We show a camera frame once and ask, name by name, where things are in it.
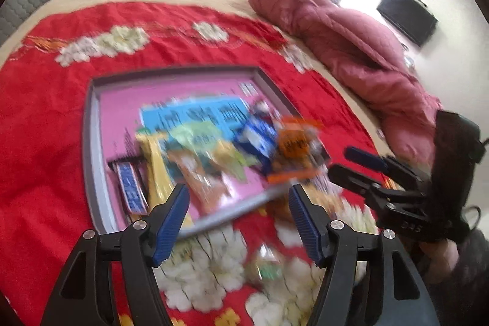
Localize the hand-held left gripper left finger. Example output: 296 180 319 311
40 183 191 326

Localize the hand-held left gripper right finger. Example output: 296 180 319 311
288 184 440 326

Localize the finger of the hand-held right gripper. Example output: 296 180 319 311
330 163 421 212
345 146 434 193

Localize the yellow wafer packet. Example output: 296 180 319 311
135 129 193 231

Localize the brown chocolate bar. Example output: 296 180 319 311
109 156 149 216

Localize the clear bun packet orange stripe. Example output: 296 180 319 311
166 148 233 214

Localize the light green long packet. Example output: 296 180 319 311
168 120 249 181

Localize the blue snack packet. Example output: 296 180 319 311
235 116 279 166

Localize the grey cardboard box tray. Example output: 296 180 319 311
82 65 331 237

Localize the red cartoon snack packet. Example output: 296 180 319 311
250 97 283 128

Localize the person's right forearm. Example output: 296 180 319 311
416 227 489 326

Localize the person's right hand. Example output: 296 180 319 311
418 238 461 267

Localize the small green wrapped candy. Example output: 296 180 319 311
244 246 285 283

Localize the pink quilted quilt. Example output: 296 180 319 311
246 0 444 166

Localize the pink book with blue label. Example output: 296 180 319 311
97 76 306 223

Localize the black television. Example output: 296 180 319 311
376 0 438 48

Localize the red floral blanket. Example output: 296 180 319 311
0 1 402 326

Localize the black cable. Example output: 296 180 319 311
462 206 483 231

